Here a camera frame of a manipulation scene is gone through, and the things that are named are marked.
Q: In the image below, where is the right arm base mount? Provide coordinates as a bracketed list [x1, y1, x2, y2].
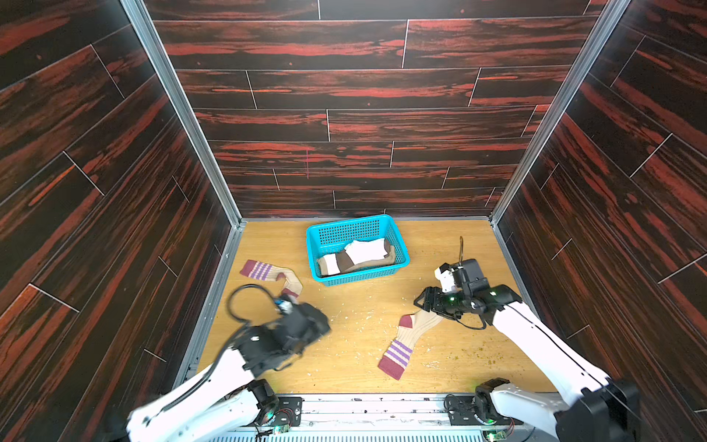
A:
[443, 378, 514, 427]

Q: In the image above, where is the turquoise plastic basket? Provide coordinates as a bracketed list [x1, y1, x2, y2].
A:
[306, 215, 411, 287]

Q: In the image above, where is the purple striped sock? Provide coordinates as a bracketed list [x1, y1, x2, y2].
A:
[239, 260, 303, 304]
[377, 309, 443, 380]

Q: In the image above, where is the metal front rail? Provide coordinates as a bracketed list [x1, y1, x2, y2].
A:
[209, 393, 614, 442]

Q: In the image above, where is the white brown striped sock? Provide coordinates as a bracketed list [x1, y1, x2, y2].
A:
[319, 238, 390, 276]

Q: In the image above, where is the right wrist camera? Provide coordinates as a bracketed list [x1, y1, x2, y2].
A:
[434, 259, 490, 295]

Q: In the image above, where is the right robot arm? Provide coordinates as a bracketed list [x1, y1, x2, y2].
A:
[414, 285, 641, 441]

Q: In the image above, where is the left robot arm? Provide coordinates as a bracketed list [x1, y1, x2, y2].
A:
[126, 303, 331, 441]

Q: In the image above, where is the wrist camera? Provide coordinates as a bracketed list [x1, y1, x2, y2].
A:
[275, 297, 295, 316]
[434, 259, 490, 295]

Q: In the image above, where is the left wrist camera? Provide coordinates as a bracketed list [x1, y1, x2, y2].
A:
[275, 297, 295, 316]

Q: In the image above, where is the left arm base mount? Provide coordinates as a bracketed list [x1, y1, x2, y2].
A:
[246, 379, 304, 427]

